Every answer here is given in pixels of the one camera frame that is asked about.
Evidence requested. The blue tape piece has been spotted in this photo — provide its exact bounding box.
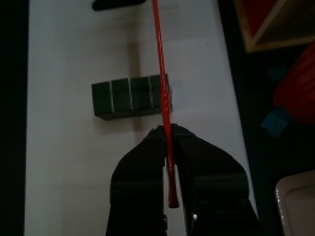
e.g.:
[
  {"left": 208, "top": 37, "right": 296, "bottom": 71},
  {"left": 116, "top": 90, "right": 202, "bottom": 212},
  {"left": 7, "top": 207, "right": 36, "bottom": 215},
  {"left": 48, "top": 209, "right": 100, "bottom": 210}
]
[{"left": 260, "top": 106, "right": 295, "bottom": 138}]

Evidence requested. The white cutting board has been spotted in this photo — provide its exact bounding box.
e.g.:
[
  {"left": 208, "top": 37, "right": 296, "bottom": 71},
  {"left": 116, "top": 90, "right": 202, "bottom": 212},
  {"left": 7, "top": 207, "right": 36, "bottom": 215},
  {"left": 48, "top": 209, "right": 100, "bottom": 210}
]
[{"left": 24, "top": 0, "right": 259, "bottom": 236}]

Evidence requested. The white plastic container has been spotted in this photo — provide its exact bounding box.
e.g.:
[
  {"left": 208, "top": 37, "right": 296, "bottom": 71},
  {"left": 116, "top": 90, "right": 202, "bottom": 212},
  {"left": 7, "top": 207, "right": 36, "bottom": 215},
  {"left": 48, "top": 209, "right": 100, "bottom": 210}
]
[{"left": 274, "top": 170, "right": 315, "bottom": 236}]

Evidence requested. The red rounded object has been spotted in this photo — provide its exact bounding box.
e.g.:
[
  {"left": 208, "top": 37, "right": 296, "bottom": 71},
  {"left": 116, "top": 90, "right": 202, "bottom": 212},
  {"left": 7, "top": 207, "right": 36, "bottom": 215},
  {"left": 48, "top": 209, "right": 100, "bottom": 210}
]
[{"left": 272, "top": 42, "right": 315, "bottom": 127}]

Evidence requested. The black object on board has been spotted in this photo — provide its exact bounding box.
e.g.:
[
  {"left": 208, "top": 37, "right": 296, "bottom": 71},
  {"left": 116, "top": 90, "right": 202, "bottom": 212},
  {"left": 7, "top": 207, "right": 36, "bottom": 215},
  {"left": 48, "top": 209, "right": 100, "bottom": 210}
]
[{"left": 91, "top": 0, "right": 148, "bottom": 12}]

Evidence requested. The red plastic toy knife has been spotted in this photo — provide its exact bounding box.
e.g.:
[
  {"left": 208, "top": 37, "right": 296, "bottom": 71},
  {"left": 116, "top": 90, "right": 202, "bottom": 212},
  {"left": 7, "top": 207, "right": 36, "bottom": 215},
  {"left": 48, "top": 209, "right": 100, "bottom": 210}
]
[{"left": 150, "top": 0, "right": 182, "bottom": 209}]

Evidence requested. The dark green sushi roll piece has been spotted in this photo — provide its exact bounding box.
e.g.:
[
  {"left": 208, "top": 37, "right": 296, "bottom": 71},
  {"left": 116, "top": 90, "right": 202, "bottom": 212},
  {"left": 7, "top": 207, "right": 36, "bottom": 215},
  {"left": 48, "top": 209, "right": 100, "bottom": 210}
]
[
  {"left": 130, "top": 76, "right": 154, "bottom": 116},
  {"left": 110, "top": 77, "right": 134, "bottom": 119},
  {"left": 150, "top": 74, "right": 174, "bottom": 114},
  {"left": 91, "top": 81, "right": 115, "bottom": 121}
]

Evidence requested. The wooden box with red inside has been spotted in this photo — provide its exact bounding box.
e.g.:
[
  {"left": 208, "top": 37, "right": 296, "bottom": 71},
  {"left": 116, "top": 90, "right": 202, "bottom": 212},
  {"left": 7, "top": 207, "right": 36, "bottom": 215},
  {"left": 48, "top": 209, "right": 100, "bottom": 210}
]
[{"left": 232, "top": 0, "right": 315, "bottom": 53}]

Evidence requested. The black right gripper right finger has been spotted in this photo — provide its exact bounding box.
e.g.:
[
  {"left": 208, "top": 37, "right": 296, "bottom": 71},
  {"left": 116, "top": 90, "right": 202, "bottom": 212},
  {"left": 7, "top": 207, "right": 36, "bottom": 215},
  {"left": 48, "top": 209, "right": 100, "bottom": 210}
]
[{"left": 170, "top": 123, "right": 263, "bottom": 236}]

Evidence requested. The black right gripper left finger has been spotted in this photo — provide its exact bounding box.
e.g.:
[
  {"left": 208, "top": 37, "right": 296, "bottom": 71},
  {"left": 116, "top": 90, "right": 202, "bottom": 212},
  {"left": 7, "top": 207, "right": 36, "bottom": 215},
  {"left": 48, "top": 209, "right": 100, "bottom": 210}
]
[{"left": 104, "top": 124, "right": 170, "bottom": 236}]

